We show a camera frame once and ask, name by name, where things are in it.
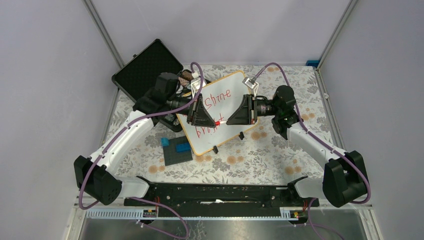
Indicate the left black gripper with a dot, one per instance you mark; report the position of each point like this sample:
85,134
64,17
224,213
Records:
198,115

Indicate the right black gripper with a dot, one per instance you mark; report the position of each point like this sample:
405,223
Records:
247,113

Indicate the red whiteboard marker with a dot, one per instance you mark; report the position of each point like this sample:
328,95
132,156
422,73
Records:
221,123

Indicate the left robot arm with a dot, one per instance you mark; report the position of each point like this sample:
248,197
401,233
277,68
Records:
96,175

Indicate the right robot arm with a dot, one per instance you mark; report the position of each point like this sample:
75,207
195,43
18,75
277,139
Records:
344,179

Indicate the black whiteboard foot clip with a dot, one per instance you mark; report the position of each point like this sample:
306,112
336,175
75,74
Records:
241,135

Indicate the dark blue building brick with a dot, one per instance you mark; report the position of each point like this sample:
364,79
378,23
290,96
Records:
183,147

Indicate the dark grey building baseplate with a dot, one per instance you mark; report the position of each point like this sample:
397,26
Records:
171,157

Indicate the light blue building brick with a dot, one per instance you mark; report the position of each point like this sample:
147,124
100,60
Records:
165,142

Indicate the floral table mat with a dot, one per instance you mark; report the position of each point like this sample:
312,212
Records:
262,157

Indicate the black poker chip case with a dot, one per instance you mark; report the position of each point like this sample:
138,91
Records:
152,80

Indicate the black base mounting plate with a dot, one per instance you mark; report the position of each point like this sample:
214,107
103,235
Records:
224,200

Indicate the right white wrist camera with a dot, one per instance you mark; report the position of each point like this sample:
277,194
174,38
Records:
251,84

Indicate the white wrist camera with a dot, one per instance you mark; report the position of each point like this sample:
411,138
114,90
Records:
195,86
251,84

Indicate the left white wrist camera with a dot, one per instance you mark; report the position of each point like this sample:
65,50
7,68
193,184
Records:
195,86

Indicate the blue corner bracket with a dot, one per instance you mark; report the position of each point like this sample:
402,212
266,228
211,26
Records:
312,63

